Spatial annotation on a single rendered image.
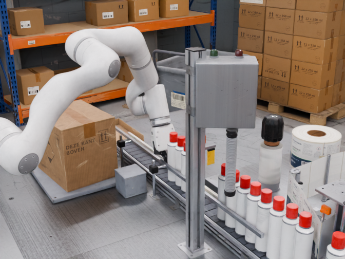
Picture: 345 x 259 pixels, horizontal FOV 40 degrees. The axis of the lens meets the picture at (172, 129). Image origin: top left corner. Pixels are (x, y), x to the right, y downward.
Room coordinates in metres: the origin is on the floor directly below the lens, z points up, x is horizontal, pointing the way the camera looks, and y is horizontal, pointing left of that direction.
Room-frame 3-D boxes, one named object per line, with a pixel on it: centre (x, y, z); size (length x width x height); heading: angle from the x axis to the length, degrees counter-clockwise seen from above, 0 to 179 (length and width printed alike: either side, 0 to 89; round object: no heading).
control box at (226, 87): (1.31, -0.15, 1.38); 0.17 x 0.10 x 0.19; 86
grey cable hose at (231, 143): (1.25, -0.17, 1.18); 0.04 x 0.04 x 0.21
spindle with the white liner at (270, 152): (1.65, -0.37, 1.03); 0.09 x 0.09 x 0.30
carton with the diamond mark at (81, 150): (1.88, 0.42, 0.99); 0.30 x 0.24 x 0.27; 37
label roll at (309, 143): (1.85, -0.61, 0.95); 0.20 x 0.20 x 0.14
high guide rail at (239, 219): (1.67, 0.01, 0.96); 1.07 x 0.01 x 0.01; 31
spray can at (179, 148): (1.69, -0.03, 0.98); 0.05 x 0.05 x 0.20
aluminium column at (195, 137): (1.33, -0.07, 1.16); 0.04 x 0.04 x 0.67; 31
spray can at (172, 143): (1.73, 0.00, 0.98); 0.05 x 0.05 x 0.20
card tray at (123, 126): (2.30, 0.33, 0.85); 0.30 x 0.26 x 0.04; 31
